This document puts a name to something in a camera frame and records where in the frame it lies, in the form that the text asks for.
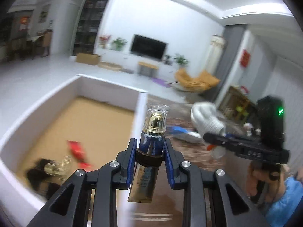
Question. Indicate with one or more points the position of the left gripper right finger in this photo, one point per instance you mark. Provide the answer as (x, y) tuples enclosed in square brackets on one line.
[(207, 192)]

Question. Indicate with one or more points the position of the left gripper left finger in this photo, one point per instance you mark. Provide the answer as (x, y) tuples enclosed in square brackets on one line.
[(69, 205)]

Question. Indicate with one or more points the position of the gold hair claw clip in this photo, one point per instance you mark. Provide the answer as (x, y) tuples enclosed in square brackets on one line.
[(60, 168)]

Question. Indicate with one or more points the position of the red snack packet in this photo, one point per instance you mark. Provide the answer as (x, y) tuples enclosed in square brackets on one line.
[(79, 154)]

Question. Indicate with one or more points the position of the gold blue pump bottle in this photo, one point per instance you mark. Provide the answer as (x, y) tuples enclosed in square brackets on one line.
[(149, 154)]

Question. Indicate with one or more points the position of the white knit glove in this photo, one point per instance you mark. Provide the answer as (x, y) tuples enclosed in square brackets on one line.
[(204, 119)]

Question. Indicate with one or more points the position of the blue white medicine box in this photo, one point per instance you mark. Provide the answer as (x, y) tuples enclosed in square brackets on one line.
[(185, 135)]

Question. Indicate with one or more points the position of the blue sleeve forearm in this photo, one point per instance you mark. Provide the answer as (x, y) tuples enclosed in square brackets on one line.
[(280, 212)]

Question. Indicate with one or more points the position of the person's right hand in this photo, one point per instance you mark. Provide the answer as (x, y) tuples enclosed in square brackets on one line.
[(274, 181)]

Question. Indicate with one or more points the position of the grey white storage bin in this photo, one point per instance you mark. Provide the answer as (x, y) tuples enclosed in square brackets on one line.
[(20, 203)]

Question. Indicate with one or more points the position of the yellow lounge chair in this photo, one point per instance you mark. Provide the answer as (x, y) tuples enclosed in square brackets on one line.
[(199, 84)]

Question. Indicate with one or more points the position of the white standing air conditioner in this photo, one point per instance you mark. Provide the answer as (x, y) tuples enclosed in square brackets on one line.
[(215, 51)]

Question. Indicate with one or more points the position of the grey curtain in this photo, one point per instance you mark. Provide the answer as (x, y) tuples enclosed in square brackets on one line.
[(233, 35)]

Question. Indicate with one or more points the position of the potted green plant right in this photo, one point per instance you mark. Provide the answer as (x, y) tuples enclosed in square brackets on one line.
[(181, 60)]

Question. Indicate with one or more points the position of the potted green plant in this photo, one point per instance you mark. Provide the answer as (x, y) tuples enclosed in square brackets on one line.
[(118, 44), (181, 60)]

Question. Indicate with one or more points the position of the small potted plant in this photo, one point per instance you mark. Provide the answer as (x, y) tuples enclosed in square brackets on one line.
[(167, 60)]

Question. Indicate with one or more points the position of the wooden bench stool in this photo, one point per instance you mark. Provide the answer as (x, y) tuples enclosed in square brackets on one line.
[(148, 68)]

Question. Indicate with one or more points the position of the brown cardboard box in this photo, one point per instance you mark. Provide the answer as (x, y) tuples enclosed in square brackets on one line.
[(89, 59)]

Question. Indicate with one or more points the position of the white tv console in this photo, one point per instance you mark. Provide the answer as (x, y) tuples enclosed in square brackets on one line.
[(131, 62)]

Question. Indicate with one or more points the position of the potted green plant left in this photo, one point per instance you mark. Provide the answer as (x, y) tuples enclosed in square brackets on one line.
[(118, 44)]

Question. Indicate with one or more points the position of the red flower vase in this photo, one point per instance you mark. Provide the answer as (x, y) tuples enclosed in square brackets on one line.
[(103, 41)]

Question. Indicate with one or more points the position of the black flat television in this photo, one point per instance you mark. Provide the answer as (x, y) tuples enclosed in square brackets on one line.
[(148, 47)]

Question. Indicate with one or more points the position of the dark glass display cabinet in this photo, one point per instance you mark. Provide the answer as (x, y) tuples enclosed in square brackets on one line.
[(88, 26)]

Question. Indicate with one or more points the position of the red wall hanging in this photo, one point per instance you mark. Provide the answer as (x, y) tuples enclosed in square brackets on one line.
[(245, 59)]

